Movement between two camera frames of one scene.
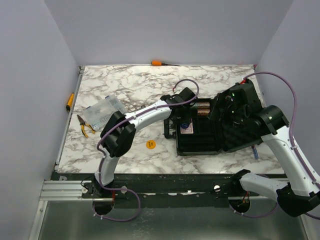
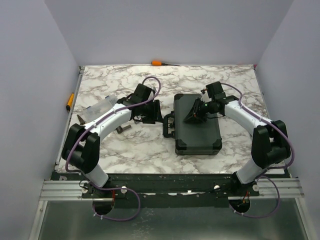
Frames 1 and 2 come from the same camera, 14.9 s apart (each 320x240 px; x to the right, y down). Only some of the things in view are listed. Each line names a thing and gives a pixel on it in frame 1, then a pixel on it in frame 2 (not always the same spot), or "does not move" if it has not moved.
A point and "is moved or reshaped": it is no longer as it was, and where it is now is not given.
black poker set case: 228,120 is moved or reshaped
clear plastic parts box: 98,115 does not move
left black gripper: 186,118 to 156,113
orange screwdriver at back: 157,63 does not move
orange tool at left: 70,102 does not move
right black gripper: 225,101 to 194,116
